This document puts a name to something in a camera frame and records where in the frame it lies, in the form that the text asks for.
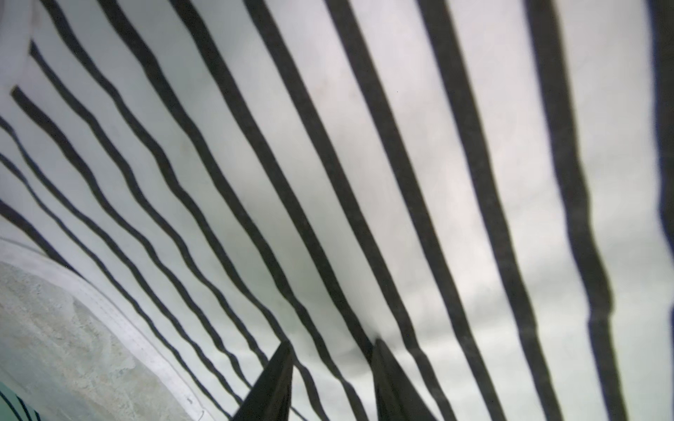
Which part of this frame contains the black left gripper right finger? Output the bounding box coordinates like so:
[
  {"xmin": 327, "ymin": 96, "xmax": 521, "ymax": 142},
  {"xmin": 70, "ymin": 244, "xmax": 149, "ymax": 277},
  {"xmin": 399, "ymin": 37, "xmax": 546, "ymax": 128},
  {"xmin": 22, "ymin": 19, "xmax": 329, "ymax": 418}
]
[{"xmin": 371, "ymin": 339, "xmax": 435, "ymax": 421}]

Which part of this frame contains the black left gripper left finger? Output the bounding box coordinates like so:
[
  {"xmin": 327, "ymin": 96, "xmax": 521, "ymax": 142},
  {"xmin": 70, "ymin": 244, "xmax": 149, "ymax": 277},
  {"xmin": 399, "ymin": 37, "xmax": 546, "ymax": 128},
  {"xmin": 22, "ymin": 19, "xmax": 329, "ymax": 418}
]
[{"xmin": 233, "ymin": 341, "xmax": 294, "ymax": 421}]

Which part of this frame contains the black white striped tank top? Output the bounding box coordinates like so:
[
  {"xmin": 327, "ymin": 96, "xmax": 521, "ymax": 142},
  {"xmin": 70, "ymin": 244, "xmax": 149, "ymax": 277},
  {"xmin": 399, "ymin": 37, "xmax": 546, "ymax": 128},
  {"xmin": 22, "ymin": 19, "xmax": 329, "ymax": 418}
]
[{"xmin": 1, "ymin": 1, "xmax": 673, "ymax": 420}]

